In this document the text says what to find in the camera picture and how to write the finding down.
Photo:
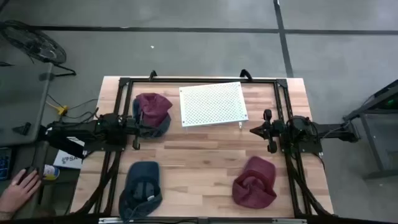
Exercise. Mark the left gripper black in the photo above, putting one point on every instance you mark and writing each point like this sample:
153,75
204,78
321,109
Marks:
129,129

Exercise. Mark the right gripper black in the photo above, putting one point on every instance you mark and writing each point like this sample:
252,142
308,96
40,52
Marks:
281,130

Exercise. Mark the blue denim baseball cap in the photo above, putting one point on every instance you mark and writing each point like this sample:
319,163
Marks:
143,174
161,127

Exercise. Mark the person's forearm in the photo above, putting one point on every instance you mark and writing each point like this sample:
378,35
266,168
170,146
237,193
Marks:
5,215

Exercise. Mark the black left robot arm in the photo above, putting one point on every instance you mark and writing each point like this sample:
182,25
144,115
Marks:
105,130

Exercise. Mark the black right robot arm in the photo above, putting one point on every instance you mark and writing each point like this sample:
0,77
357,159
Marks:
329,130

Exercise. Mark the white perforated metal shelf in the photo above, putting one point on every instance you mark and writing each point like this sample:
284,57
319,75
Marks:
214,104

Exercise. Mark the white printed box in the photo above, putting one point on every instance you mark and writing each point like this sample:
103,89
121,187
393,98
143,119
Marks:
66,160

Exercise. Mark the black slanted beam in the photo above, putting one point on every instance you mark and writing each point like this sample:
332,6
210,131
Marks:
62,143

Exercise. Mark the yellow connector plug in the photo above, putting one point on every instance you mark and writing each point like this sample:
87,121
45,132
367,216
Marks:
63,110

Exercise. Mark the white and yellow can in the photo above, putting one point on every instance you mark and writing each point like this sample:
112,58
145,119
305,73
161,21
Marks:
51,172

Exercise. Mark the grey metal cart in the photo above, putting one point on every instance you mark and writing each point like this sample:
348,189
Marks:
367,105

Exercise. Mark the grey desk top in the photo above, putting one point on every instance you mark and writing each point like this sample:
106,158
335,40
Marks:
21,99
38,155

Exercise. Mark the black computer mouse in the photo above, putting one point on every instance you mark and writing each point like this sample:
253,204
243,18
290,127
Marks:
32,170

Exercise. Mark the black desk clamp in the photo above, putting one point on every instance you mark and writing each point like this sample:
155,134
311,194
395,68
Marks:
22,129

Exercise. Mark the black floor fan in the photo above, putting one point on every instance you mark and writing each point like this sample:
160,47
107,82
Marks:
37,46

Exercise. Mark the person's hand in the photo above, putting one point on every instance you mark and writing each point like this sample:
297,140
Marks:
18,193

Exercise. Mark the backlit keyboard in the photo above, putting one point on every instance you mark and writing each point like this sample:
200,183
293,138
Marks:
4,163

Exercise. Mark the black frame hook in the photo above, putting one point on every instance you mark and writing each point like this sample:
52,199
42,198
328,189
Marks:
247,74
152,74

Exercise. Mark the black aluminium frame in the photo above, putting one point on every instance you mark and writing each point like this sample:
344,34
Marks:
202,80

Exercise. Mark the silver rail bracket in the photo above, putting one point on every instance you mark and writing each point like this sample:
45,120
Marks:
289,221
115,220

